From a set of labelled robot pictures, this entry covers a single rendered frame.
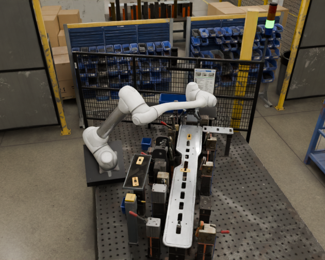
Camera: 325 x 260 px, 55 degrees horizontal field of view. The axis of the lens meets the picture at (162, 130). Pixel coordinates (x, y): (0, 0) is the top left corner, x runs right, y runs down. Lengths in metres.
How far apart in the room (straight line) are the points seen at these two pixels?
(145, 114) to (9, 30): 2.51
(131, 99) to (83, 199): 1.83
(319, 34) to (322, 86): 0.99
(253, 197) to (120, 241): 1.18
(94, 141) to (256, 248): 1.51
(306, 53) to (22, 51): 4.03
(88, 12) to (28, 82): 4.88
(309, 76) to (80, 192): 3.95
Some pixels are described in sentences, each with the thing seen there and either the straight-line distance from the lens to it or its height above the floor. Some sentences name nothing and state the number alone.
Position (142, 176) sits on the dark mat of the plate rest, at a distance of 2.27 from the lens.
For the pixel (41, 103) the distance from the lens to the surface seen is 4.71.
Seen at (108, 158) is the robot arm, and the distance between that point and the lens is 2.63.
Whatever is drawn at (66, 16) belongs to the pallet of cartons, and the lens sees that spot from 6.95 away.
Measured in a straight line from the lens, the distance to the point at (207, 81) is 3.23.
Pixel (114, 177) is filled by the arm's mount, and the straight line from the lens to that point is 2.88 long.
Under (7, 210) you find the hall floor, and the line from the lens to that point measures 3.97.
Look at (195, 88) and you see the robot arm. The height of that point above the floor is 1.52.
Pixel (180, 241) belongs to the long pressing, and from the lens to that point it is 2.11.
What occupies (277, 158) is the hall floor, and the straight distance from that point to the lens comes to 4.50.
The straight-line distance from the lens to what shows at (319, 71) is 5.72.
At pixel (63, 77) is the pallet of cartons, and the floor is 0.50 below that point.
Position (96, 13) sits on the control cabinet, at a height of 0.51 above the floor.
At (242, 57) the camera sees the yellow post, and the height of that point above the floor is 1.57.
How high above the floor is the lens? 2.71
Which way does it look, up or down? 35 degrees down
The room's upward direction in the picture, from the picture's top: straight up
